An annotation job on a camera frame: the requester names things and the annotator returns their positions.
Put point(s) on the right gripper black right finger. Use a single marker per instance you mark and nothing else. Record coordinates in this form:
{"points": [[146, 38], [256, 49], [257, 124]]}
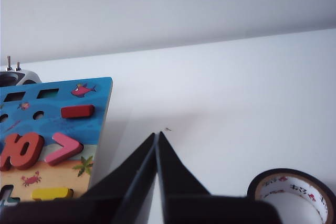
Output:
{"points": [[176, 176]]}

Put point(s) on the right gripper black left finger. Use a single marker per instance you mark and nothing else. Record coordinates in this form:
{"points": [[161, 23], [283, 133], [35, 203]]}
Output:
{"points": [[126, 176]]}

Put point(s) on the pink greater-than sign piece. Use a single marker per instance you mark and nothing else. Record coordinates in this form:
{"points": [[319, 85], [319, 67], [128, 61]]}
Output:
{"points": [[71, 146]]}

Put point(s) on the yellow equals sign piece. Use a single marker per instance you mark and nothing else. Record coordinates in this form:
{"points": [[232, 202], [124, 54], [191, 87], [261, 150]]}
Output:
{"points": [[52, 193]]}

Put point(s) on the red minus sign piece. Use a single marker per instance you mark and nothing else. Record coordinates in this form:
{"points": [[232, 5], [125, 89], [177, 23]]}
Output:
{"points": [[77, 111]]}

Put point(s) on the colourful wooden shape puzzle board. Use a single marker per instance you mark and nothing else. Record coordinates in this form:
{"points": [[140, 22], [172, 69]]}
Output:
{"points": [[52, 121]]}

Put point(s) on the orange number ten piece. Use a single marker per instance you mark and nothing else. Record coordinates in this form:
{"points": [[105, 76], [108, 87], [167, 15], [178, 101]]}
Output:
{"points": [[38, 148]]}

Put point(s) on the black tape roll printed core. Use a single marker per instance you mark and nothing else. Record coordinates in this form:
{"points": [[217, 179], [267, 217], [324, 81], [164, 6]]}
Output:
{"points": [[294, 186]]}

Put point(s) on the grey remote with metal switches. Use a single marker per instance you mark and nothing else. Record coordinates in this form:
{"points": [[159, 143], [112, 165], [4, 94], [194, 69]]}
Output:
{"points": [[29, 75]]}

